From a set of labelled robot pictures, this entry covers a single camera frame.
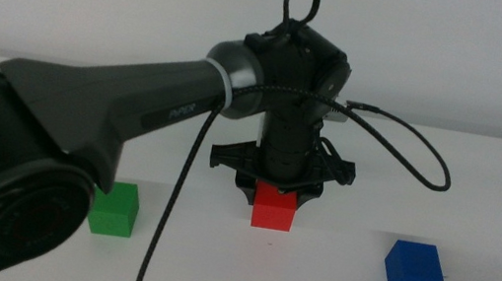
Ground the red cube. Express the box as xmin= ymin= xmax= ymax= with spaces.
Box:
xmin=250 ymin=179 xmax=301 ymax=234

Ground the blue cube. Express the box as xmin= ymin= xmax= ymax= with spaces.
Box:
xmin=381 ymin=237 xmax=450 ymax=281

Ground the green cube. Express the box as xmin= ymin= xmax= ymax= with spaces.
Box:
xmin=85 ymin=176 xmax=144 ymax=241

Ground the black braided cable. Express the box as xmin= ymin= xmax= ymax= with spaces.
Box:
xmin=132 ymin=67 xmax=464 ymax=281

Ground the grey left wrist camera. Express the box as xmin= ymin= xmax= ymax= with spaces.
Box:
xmin=325 ymin=104 xmax=353 ymax=126

